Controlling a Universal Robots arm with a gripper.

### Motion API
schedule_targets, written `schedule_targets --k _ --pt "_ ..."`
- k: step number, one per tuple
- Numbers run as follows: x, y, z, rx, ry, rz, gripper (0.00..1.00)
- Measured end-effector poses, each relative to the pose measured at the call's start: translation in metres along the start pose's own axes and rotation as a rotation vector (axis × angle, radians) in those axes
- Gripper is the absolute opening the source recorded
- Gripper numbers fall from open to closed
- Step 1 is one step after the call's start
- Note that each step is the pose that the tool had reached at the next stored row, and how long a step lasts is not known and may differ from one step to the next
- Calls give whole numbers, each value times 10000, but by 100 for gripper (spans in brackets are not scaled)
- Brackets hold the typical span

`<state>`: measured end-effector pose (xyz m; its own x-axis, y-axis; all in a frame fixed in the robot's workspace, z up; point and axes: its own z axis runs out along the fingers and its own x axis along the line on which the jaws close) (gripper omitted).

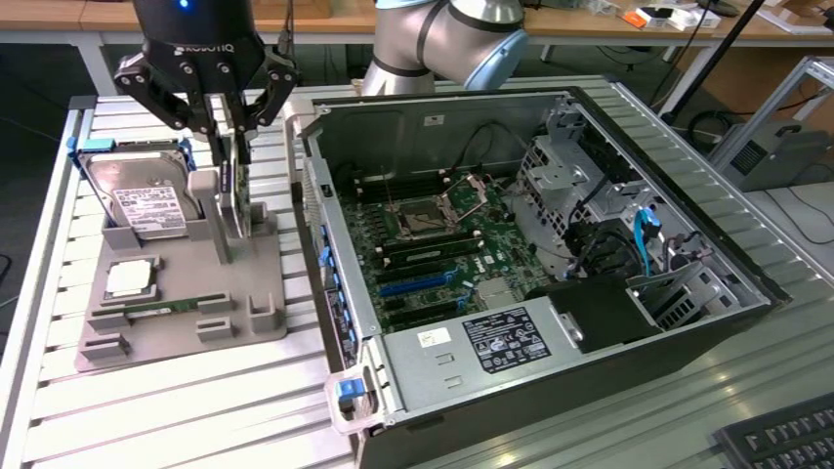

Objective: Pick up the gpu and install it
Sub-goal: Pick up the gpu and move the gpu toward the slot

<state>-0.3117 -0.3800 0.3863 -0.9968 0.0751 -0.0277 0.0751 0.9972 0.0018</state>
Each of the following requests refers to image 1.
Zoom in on blue disk wire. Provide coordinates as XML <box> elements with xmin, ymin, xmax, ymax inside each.
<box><xmin>633</xmin><ymin>207</ymin><xmax>663</xmax><ymax>284</ymax></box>

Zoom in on orange and black box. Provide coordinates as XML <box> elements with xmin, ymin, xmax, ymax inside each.
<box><xmin>622</xmin><ymin>7</ymin><xmax>673</xmax><ymax>30</ymax></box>

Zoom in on metal socket cover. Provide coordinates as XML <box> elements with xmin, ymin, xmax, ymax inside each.
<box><xmin>439</xmin><ymin>173</ymin><xmax>490</xmax><ymax>209</ymax></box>

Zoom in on black open PC case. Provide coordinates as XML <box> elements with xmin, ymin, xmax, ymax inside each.
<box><xmin>280</xmin><ymin>85</ymin><xmax>794</xmax><ymax>469</ymax></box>

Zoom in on black keyboard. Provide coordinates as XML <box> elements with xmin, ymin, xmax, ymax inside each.
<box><xmin>713</xmin><ymin>393</ymin><xmax>834</xmax><ymax>469</ymax></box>

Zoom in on silver chipset heatsink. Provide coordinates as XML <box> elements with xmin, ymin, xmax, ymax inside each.
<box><xmin>472</xmin><ymin>280</ymin><xmax>523</xmax><ymax>309</ymax></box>

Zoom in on wooden desk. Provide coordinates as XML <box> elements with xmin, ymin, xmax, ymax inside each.
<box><xmin>0</xmin><ymin>0</ymin><xmax>834</xmax><ymax>97</ymax></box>

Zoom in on aluminium profile frame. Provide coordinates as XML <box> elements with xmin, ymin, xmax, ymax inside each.
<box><xmin>706</xmin><ymin>54</ymin><xmax>834</xmax><ymax>167</ymax></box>

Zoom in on green motherboard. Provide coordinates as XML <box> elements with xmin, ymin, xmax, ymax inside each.
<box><xmin>338</xmin><ymin>168</ymin><xmax>562</xmax><ymax>333</ymax></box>

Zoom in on black stand pole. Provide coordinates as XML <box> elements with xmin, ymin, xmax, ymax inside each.
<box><xmin>657</xmin><ymin>0</ymin><xmax>770</xmax><ymax>123</ymax></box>

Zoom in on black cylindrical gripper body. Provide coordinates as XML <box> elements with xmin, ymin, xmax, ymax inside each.
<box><xmin>132</xmin><ymin>0</ymin><xmax>270</xmax><ymax>95</ymax></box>

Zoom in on graphics card with metal bracket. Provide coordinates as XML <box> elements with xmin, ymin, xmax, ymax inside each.
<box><xmin>206</xmin><ymin>93</ymin><xmax>254</xmax><ymax>241</ymax></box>

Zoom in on silver CPU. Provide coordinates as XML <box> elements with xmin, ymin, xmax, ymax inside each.
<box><xmin>103</xmin><ymin>261</ymin><xmax>158</xmax><ymax>297</ymax></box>

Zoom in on white papers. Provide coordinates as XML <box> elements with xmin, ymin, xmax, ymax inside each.
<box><xmin>754</xmin><ymin>5</ymin><xmax>834</xmax><ymax>35</ymax></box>

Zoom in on grey parts rack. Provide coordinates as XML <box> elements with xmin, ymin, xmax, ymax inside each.
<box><xmin>74</xmin><ymin>168</ymin><xmax>288</xmax><ymax>375</ymax></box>

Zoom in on metal disk bay cage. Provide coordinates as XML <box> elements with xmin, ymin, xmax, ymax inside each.
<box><xmin>514</xmin><ymin>95</ymin><xmax>659</xmax><ymax>275</ymax></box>

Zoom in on brown cardboard piece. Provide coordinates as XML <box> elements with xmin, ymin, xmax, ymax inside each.
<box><xmin>778</xmin><ymin>0</ymin><xmax>834</xmax><ymax>24</ymax></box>

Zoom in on green RAM stick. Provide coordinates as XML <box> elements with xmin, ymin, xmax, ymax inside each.
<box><xmin>388</xmin><ymin>239</ymin><xmax>480</xmax><ymax>266</ymax></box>
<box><xmin>123</xmin><ymin>298</ymin><xmax>200</xmax><ymax>318</ymax></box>

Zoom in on coiled black cable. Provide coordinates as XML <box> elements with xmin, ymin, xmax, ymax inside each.
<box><xmin>683</xmin><ymin>107</ymin><xmax>726</xmax><ymax>144</ymax></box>

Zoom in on white box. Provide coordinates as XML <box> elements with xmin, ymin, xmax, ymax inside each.
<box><xmin>670</xmin><ymin>8</ymin><xmax>723</xmax><ymax>31</ymax></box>

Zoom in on long black expansion slot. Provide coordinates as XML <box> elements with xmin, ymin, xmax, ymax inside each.
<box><xmin>388</xmin><ymin>298</ymin><xmax>459</xmax><ymax>319</ymax></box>
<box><xmin>394</xmin><ymin>310</ymin><xmax>462</xmax><ymax>329</ymax></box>
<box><xmin>374</xmin><ymin>262</ymin><xmax>451</xmax><ymax>285</ymax></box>

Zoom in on grey power supply unit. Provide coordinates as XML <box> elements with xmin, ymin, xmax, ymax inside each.
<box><xmin>380</xmin><ymin>297</ymin><xmax>582</xmax><ymax>411</ymax></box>

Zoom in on black plastic duct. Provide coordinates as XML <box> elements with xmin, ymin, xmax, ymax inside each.
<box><xmin>527</xmin><ymin>273</ymin><xmax>663</xmax><ymax>356</ymax></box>

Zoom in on CPU socket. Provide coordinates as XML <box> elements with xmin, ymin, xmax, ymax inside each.
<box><xmin>383</xmin><ymin>194</ymin><xmax>462</xmax><ymax>241</ymax></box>

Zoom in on hard disk with blue carrier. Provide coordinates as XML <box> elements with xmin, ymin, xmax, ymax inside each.
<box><xmin>67</xmin><ymin>138</ymin><xmax>200</xmax><ymax>241</ymax></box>

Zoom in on blue expansion slot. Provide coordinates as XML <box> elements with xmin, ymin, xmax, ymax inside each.
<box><xmin>378</xmin><ymin>274</ymin><xmax>459</xmax><ymax>298</ymax></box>

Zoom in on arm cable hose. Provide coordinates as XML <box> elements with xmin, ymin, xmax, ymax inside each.
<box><xmin>276</xmin><ymin>0</ymin><xmax>299</xmax><ymax>58</ymax></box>

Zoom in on grey control box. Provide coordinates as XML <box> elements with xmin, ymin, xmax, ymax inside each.
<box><xmin>722</xmin><ymin>121</ymin><xmax>834</xmax><ymax>194</ymax></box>

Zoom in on grey perforated metal bracket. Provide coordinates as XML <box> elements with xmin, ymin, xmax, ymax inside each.
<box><xmin>623</xmin><ymin>261</ymin><xmax>749</xmax><ymax>333</ymax></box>

